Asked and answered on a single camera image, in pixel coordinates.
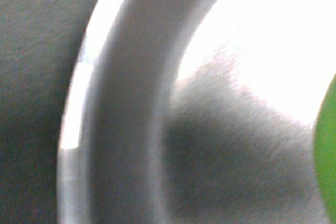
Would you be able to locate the green toy cucumber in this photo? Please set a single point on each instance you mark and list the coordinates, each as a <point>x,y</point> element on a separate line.
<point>324,150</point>

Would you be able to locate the black tablecloth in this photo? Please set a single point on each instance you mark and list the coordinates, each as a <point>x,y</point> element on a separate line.
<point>40,40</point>

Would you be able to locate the black frying pan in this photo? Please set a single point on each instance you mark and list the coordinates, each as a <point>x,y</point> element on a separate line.
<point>196,111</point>

